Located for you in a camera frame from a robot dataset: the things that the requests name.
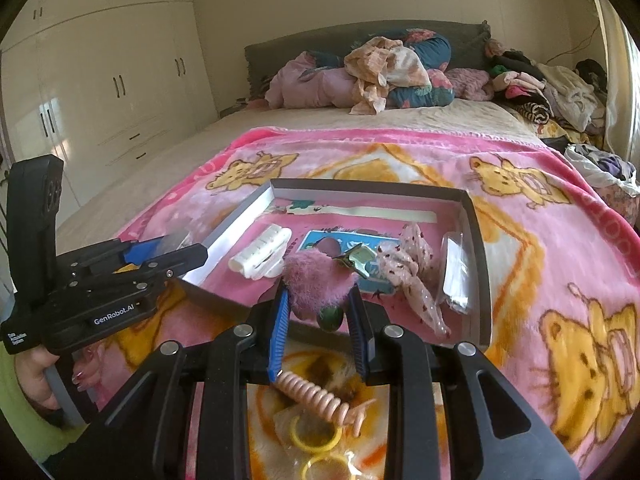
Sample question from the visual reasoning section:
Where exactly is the pink printed blanket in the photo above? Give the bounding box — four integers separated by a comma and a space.
115, 127, 640, 480

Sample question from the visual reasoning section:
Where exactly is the small pink pillow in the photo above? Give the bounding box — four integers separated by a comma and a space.
445, 67, 493, 102

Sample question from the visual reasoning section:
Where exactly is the pile of pillows and clothes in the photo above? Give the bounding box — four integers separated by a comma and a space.
244, 20, 493, 101

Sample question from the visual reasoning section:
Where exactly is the clear packet with white card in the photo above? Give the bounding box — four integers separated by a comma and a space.
441, 230, 476, 315

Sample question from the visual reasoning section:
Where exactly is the dark blue floral bolster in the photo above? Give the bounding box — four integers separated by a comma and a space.
345, 29, 456, 108

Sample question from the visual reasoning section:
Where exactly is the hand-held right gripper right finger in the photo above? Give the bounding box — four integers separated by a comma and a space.
347, 282, 583, 480

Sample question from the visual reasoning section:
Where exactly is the pink fluffy hair tie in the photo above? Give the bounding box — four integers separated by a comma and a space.
283, 251, 351, 333

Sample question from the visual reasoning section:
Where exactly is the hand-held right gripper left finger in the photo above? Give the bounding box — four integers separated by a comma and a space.
42, 280, 291, 480

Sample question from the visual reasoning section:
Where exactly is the laundry basket with clothes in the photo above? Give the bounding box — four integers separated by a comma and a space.
565, 144, 640, 231

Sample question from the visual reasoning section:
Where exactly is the white hair clip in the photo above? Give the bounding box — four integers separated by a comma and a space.
228, 225, 292, 281

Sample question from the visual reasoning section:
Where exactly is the polka dot fabric bow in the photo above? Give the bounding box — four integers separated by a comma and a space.
376, 222, 452, 337

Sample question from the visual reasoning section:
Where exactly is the cream wardrobe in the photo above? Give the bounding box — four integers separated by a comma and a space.
0, 0, 221, 211

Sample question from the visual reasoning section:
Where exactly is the small clear earring packet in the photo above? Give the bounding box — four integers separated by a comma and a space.
157, 232, 193, 253

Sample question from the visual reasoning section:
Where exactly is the blue printed card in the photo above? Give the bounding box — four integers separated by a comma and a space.
292, 230, 401, 296

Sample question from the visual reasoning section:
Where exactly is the person's left hand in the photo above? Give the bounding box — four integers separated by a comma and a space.
15, 347, 101, 411

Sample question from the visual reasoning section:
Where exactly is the clear bag of yellow rings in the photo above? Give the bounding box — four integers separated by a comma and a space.
290, 415, 363, 480

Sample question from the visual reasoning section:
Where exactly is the green hair clip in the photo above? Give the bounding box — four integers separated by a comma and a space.
334, 242, 376, 278

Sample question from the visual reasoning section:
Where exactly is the pink quilt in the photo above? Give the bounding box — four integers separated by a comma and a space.
264, 52, 361, 109

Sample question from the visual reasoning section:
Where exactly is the peach patterned cloth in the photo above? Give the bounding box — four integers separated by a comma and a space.
344, 37, 432, 116

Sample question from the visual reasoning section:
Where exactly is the bed with beige sheet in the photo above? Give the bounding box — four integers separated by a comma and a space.
55, 97, 543, 241

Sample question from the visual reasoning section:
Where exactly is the peach spiral hair tie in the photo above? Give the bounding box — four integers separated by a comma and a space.
275, 370, 378, 436

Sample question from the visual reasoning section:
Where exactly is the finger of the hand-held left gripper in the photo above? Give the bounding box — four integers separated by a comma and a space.
70, 243, 209, 293
57, 236, 168, 273

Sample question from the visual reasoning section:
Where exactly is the cream curtain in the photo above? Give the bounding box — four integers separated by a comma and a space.
585, 0, 640, 161

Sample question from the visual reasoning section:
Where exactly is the dark cardboard box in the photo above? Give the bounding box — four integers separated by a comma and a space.
172, 177, 493, 351

